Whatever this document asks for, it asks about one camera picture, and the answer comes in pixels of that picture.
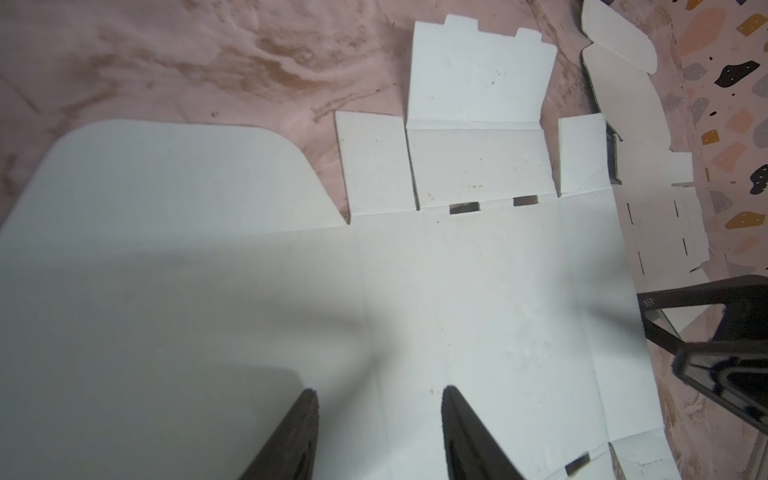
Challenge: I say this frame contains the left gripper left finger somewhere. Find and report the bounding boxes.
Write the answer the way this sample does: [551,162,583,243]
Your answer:
[240,388,320,480]

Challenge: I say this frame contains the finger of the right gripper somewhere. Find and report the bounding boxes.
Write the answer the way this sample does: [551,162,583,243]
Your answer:
[637,274,767,360]

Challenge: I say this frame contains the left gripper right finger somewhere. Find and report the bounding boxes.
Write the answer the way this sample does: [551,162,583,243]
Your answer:
[441,385,523,480]

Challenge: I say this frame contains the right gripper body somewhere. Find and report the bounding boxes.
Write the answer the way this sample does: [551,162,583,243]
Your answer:
[672,340,767,434]

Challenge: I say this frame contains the mint paper box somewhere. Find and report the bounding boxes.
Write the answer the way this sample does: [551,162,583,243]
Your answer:
[580,0,730,337]
[1,15,679,479]

